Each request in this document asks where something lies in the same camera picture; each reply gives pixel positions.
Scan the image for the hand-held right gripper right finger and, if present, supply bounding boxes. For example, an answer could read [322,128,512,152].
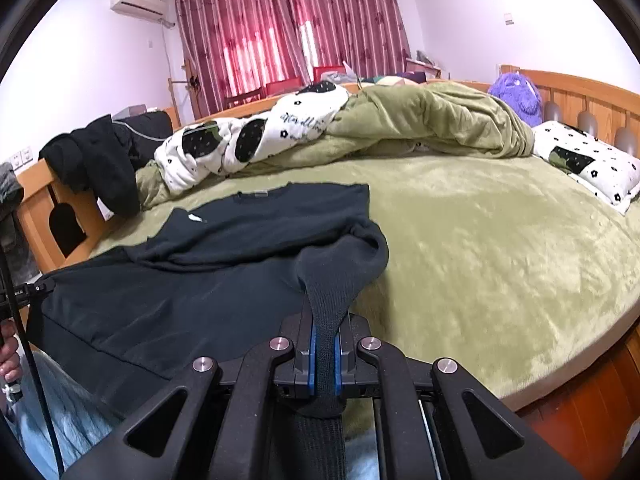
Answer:
[331,311,583,480]

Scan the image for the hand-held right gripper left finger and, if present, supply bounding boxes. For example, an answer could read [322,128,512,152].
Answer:
[60,310,319,480]

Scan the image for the dark navy sweatshirt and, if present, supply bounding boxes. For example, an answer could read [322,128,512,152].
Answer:
[25,183,390,480]

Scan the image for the black clothes pile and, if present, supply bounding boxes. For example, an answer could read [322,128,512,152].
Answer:
[38,115,142,217]

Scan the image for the person's left hand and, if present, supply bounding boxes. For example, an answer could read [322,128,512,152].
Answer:
[0,320,23,387]

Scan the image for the grey cloth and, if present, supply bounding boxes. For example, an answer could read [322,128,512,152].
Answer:
[0,161,25,223]

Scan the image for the person's blue jeans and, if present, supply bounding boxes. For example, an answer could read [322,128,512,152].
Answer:
[4,349,127,480]

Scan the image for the black bag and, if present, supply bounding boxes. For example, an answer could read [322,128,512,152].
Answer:
[112,109,174,142]

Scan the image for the white floral quilt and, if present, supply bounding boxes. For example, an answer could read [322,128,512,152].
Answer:
[153,81,352,196]

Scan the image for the green fleece quilt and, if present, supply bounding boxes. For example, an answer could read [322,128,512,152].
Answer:
[135,81,537,212]

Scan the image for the wooden coat rack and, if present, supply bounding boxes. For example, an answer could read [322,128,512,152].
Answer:
[167,57,202,113]

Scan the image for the wooden chair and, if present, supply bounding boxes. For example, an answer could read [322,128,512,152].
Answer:
[223,89,266,109]

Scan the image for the red chair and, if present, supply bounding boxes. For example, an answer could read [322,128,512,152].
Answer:
[265,79,304,97]
[312,64,351,82]

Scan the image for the colourful patterned cushion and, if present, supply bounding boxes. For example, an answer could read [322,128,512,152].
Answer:
[372,74,428,87]

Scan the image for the cardboard box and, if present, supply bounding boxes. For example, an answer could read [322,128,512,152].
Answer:
[404,50,443,80]

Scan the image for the white air conditioner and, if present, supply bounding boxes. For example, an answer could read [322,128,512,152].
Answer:
[110,0,177,28]

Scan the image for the purple plush toy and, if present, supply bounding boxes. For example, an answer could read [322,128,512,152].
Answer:
[488,72,544,129]

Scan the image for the white floral pillow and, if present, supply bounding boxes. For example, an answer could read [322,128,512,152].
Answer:
[531,120,640,217]

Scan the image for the red patterned curtain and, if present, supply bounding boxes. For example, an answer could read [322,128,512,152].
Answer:
[173,0,413,112]

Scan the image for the wooden bed with green sheet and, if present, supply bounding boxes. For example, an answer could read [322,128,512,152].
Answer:
[14,64,640,463]

